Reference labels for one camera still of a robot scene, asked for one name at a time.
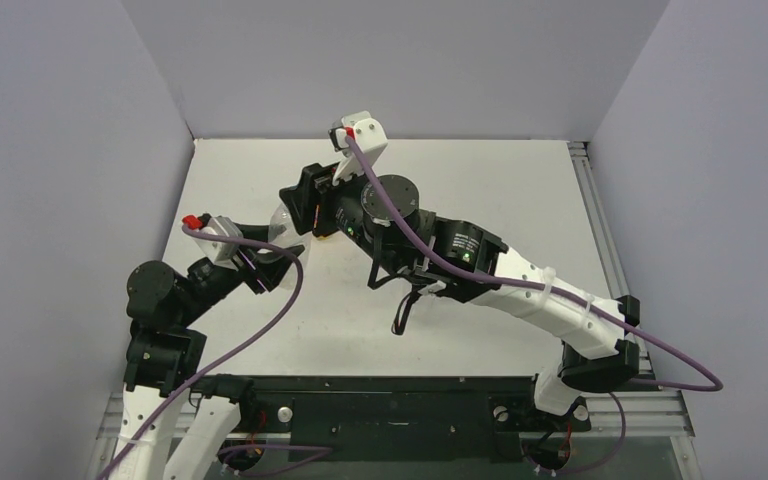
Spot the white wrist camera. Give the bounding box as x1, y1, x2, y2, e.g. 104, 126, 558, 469
181, 213, 242, 271
328, 111, 389, 186

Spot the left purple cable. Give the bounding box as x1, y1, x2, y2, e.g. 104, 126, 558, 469
95, 225, 336, 480

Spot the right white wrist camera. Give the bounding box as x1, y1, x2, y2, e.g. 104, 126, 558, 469
328, 111, 389, 186

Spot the tall clear bottle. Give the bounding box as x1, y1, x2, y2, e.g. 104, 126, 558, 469
267, 203, 311, 290

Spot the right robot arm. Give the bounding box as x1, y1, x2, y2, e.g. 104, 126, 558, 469
279, 164, 640, 427

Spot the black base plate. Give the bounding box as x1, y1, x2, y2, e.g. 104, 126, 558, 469
191, 374, 592, 465

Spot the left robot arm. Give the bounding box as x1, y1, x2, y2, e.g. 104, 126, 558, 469
98, 215, 306, 479

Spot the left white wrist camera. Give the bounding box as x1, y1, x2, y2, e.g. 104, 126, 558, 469
181, 213, 242, 271

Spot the aluminium frame rail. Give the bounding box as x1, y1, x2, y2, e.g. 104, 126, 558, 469
567, 140, 654, 376

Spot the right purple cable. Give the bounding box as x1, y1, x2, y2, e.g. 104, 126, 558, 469
344, 132, 724, 478

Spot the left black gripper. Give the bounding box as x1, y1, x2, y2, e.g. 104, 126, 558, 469
177, 222, 302, 324

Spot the purple cable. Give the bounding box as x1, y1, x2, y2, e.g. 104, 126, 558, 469
95, 225, 336, 480
344, 132, 724, 478

